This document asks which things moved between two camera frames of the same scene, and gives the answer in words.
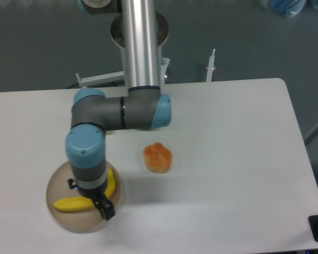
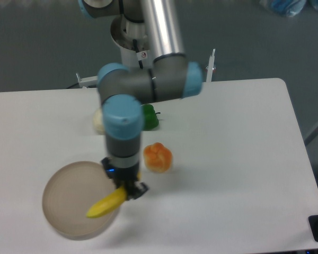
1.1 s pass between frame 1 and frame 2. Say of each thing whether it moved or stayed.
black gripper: moved
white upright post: stayed
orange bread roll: stayed
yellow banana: moved
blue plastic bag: stayed
